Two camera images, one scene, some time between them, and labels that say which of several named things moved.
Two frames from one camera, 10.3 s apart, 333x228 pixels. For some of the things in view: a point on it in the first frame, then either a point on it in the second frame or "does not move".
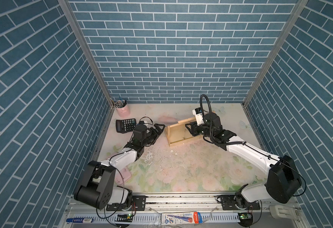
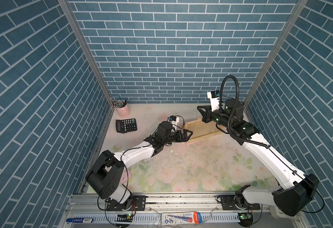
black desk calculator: [125, 126] does not move
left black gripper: [155, 136] to [178, 133]
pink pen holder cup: [123, 112] does not move
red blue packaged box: [179, 218] does not move
